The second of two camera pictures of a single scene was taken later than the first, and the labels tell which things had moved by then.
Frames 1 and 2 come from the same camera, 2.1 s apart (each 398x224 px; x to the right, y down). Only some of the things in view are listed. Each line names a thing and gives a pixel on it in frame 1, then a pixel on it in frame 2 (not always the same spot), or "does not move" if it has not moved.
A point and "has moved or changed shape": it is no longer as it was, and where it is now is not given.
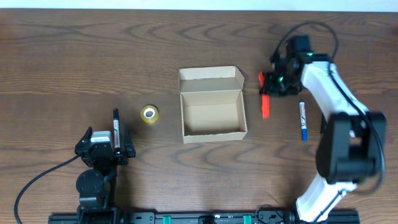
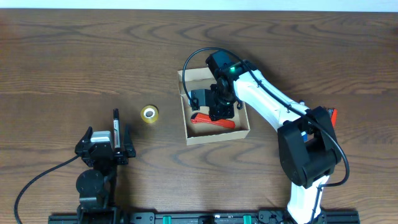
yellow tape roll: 149,113 does not move
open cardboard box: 212,104 does not move
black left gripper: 106,152 does not move
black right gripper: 272,83 → 222,112
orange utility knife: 265,98 has moved or changed shape
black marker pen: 116,129 does not move
